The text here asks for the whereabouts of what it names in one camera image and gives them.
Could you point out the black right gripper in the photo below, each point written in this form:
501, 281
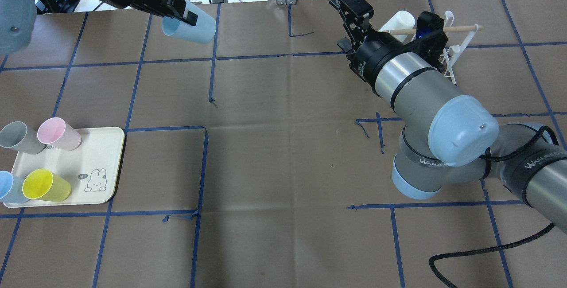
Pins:
369, 55

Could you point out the light blue cup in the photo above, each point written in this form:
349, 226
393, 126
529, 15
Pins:
203, 32

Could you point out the white plastic cup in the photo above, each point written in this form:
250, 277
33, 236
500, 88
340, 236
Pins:
400, 21

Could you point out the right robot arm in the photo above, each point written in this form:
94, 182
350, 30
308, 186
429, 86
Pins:
448, 136

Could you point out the pink plastic cup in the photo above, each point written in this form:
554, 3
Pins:
57, 133

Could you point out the grey plastic cup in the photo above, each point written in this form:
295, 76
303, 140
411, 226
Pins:
18, 136

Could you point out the yellow plastic cup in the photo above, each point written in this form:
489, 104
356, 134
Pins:
42, 184

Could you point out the light blue cup tray corner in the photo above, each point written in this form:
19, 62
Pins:
11, 188

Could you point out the cream tray with bunny print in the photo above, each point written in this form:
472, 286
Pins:
92, 169

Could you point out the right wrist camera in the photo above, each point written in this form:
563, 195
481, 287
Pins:
431, 38

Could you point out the white wire cup rack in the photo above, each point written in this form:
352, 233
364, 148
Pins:
452, 53

